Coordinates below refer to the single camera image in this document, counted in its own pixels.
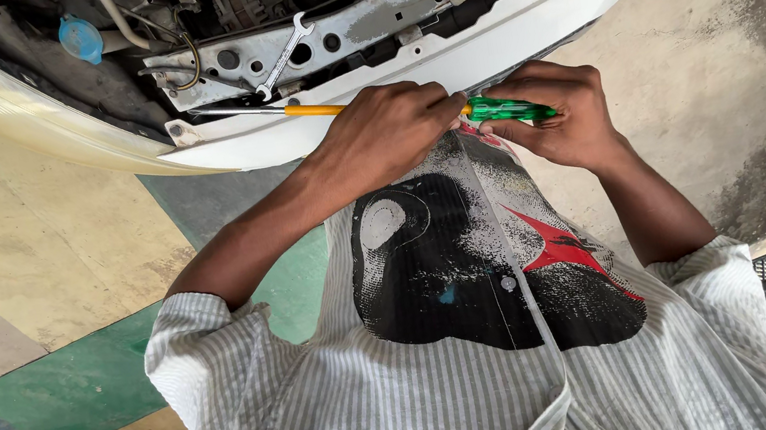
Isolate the green handled yellow shaft screwdriver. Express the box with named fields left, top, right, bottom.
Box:
left=189, top=57, right=559, bottom=172

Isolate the black and yellow cable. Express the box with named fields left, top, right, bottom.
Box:
left=133, top=29, right=206, bottom=99

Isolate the blue reservoir cap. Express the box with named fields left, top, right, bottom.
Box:
left=55, top=9, right=108, bottom=71

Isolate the white engine hose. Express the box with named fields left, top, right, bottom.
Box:
left=92, top=0, right=156, bottom=60

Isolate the striped printed shirt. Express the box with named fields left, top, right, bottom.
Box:
left=116, top=76, right=766, bottom=430

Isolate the silver open-end wrench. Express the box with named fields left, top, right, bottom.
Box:
left=245, top=10, right=327, bottom=104

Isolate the person's left hand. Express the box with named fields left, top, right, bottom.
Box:
left=296, top=71, right=482, bottom=204

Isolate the grey radiator support panel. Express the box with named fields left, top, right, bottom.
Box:
left=135, top=0, right=641, bottom=119

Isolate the person's right hand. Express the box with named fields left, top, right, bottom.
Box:
left=469, top=47, right=638, bottom=190

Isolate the white car bumper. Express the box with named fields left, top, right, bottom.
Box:
left=135, top=0, right=765, bottom=184

